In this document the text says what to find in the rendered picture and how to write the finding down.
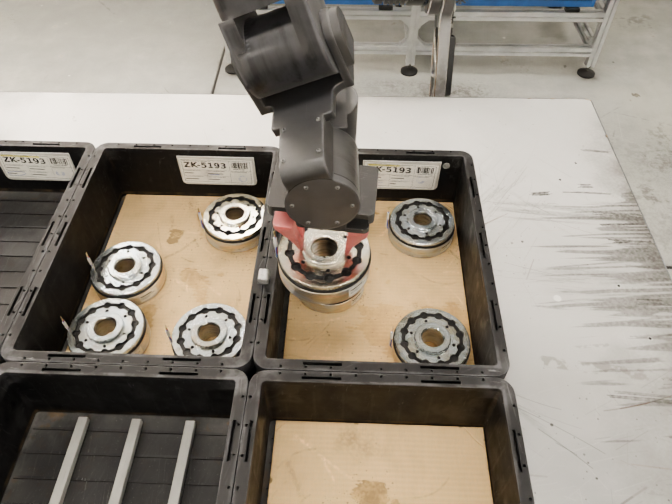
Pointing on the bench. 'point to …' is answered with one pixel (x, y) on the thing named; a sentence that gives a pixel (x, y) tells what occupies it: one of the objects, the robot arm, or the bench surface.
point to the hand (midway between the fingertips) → (324, 243)
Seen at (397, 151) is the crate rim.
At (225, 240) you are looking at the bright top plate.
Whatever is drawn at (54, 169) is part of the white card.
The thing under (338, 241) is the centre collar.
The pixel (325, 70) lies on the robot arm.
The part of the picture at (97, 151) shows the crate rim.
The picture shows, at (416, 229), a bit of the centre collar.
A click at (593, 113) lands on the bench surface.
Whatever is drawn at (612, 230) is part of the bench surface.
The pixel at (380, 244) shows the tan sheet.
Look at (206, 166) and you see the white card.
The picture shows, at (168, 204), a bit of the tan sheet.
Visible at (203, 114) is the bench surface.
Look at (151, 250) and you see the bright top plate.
